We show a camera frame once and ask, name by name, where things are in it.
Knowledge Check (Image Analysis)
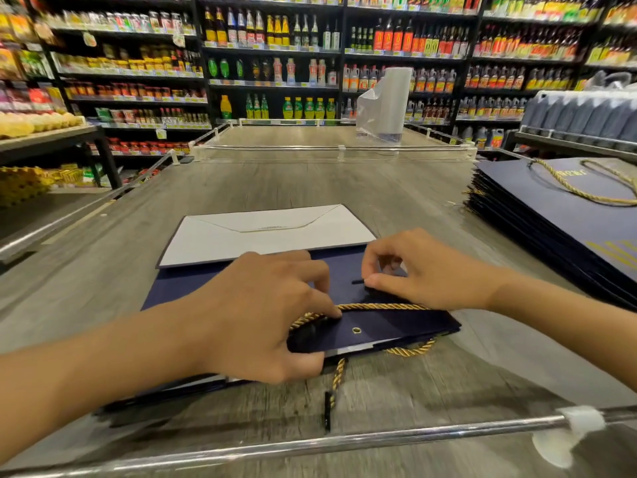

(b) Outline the person's left hand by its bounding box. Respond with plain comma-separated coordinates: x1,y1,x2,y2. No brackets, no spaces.
191,250,343,385

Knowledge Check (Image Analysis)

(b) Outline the person's right hand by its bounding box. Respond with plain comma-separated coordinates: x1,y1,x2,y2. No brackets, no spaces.
361,229,500,311

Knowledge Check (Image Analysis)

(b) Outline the gold rope bag handle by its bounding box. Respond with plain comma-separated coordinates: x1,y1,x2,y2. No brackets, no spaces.
290,279,432,332
323,338,438,434

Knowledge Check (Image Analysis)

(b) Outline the navy paper gift bag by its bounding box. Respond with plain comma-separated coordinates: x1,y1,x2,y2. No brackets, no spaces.
100,204,462,419

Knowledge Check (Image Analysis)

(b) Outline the person's right forearm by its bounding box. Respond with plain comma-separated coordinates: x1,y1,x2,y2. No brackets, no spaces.
488,271,637,394

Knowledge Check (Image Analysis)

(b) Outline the person's left forearm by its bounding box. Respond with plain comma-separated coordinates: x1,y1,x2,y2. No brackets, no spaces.
0,296,205,466

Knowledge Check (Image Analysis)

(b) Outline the clear acrylic divider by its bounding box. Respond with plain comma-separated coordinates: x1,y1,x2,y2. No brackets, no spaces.
190,119,478,163

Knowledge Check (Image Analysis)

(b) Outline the row of green yellow bottles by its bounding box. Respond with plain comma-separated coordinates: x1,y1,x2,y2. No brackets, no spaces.
219,93,340,120

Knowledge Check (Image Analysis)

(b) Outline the group of white jugs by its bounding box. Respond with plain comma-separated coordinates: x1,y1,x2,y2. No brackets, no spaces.
459,125,506,150

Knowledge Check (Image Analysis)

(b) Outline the roll of clear plastic bags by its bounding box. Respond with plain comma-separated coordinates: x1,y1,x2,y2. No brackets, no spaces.
355,67,414,144

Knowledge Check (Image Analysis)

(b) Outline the stack of navy paper bags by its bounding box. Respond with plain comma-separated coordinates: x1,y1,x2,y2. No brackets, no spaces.
465,156,637,312

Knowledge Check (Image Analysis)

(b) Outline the row of dark sauce bottles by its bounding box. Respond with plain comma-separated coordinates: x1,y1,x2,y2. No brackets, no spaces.
405,96,529,123

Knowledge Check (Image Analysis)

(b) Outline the row of mixed vinegar bottles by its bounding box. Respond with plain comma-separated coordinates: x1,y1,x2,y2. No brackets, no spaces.
206,56,340,88

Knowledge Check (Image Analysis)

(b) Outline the row of red sauce packets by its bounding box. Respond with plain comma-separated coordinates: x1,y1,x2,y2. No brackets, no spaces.
106,137,193,156

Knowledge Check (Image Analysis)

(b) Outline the grey display shelf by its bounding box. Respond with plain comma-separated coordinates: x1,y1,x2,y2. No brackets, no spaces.
503,130,637,164

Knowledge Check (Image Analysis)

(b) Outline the row of small condiment bottles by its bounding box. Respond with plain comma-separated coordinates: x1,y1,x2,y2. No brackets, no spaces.
96,107,213,130

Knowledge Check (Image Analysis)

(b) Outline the black shelving unit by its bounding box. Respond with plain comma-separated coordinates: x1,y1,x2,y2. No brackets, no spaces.
22,0,637,157

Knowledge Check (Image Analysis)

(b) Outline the row of orange cap bottles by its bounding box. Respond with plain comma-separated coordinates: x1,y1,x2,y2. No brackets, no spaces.
464,65,574,91

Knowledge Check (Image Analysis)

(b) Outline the row of red label bottles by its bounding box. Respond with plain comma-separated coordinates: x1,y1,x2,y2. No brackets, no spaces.
348,17,471,58

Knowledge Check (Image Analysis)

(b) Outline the row of tall oil bottles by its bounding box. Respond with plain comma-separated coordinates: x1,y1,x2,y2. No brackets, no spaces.
203,7,342,50

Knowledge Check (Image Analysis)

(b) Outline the row of dark grey jugs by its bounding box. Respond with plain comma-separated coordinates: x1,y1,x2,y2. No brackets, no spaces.
520,90,637,153

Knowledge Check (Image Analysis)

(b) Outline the row of red sauce jars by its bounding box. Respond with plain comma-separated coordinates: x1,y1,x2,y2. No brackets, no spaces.
65,81,208,103

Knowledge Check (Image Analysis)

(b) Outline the row of dark soy bottles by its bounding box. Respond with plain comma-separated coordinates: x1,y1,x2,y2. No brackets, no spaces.
474,29,584,60

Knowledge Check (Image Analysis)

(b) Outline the row of yellow sauce jars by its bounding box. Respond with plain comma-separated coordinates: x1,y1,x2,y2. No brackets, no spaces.
56,43,204,78

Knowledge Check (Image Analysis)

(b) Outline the crumpled clear plastic bag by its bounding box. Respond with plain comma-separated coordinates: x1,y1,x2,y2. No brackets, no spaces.
583,70,634,92

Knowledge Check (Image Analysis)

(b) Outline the stack of yellow trays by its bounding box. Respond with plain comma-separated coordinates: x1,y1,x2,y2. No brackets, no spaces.
0,166,56,208

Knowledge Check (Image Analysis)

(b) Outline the pile of yellow packets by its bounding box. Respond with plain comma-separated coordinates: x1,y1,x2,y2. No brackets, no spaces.
0,112,86,140

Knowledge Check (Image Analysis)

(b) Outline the row of glass jars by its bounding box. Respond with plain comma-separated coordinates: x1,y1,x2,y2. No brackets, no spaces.
50,10,196,36

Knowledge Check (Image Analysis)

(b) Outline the rack of colourful snack packets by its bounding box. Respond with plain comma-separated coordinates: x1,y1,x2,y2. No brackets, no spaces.
0,0,68,115

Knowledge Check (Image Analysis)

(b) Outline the chrome table rail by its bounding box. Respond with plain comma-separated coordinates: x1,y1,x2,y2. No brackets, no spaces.
0,405,637,478

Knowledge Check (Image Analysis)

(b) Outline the row of handled sauce jugs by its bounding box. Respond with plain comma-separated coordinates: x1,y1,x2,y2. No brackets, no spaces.
342,63,459,94

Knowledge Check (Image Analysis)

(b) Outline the gold rope on bag stack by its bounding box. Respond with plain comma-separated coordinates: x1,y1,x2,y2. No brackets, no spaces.
529,158,637,206

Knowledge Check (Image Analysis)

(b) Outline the white rail clip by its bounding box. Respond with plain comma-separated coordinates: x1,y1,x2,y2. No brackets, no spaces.
531,405,607,469

